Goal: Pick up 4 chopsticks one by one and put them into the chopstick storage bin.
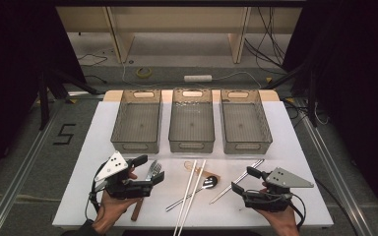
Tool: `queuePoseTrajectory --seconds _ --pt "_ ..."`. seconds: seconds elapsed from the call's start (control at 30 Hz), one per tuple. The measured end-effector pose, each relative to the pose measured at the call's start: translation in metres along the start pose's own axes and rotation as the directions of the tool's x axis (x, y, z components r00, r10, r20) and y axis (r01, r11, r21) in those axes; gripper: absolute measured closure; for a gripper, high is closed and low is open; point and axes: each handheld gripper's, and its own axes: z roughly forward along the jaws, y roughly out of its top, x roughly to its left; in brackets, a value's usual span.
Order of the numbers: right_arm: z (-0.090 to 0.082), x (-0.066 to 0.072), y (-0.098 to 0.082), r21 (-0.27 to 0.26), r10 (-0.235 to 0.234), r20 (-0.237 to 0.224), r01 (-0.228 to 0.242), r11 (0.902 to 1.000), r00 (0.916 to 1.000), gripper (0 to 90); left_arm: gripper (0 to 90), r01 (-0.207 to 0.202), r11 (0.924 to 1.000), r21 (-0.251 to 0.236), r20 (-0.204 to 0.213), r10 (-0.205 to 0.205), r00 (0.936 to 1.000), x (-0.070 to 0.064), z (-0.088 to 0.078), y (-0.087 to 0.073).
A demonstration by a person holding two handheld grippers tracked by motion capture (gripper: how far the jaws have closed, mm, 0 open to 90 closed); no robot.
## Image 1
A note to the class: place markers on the person's right hand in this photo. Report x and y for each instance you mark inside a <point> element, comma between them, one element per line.
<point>283,222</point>

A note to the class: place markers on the metal chopstick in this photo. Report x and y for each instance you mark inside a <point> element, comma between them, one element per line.
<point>236,184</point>
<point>231,184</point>

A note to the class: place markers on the black metal stand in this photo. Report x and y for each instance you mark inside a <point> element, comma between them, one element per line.
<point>312,105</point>
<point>44,105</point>

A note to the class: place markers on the grey transparent plastic bin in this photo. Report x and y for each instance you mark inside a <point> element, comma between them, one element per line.
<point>192,124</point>
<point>138,124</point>
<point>244,124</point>

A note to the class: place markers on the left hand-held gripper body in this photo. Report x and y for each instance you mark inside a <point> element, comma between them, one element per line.
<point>124,190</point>

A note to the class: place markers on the black curtain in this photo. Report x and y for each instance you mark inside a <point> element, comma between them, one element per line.
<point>10,49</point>
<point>357,65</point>

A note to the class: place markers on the aluminium floor rail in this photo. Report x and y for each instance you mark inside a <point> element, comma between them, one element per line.
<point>334,173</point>
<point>19,173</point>

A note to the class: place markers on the pale wooden shelf unit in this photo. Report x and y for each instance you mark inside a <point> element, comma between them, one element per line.
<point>177,19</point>

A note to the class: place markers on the white table mat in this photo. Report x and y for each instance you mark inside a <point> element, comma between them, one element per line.
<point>229,216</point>

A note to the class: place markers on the yellow tape roll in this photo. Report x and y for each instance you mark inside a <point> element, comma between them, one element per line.
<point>137,73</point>

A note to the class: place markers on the white power strip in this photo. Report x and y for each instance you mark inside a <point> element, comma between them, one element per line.
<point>198,78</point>

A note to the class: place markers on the person's left hand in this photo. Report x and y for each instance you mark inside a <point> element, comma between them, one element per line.
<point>111,209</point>

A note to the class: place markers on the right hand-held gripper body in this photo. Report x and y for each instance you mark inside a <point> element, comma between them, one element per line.
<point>265,200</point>

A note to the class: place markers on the metal spoon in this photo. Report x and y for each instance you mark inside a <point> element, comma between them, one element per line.
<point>211,182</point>

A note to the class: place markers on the wooden spoon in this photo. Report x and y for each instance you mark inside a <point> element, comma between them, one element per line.
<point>210,173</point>

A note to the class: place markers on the short aluminium rail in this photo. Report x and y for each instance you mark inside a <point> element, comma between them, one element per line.
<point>85,94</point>

